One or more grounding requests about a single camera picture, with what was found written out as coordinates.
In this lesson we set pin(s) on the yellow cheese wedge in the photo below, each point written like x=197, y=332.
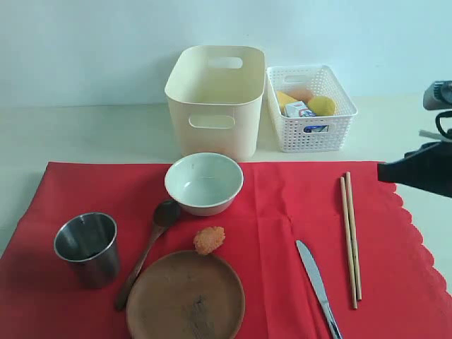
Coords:
x=283, y=100

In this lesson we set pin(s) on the blue white milk carton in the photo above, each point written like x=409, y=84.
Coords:
x=300, y=110

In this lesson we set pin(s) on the dark wooden spoon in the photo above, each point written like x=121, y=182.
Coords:
x=165, y=215

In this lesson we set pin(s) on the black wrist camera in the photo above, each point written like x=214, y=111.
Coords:
x=438, y=96

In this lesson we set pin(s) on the brown egg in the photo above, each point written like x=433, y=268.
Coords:
x=302, y=94

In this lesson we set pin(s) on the white perforated plastic basket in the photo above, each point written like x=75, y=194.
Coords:
x=309, y=134

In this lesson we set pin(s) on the cream plastic storage bin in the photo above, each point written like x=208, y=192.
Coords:
x=214, y=95

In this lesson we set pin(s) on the pale green ceramic bowl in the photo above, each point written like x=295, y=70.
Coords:
x=204, y=184

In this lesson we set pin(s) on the wooden chopstick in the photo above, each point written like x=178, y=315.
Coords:
x=348, y=240
x=353, y=234

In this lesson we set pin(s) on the silver table knife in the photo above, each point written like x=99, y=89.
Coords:
x=317, y=283

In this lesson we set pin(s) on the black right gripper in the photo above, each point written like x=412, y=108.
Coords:
x=411, y=170

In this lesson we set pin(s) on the stainless steel cup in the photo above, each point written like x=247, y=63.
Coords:
x=88, y=244

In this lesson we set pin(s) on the orange fried nugget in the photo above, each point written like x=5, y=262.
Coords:
x=208, y=240

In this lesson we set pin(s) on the yellow lemon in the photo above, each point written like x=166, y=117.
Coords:
x=322, y=106

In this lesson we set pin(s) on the brown round plate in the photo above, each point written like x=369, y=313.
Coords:
x=186, y=295

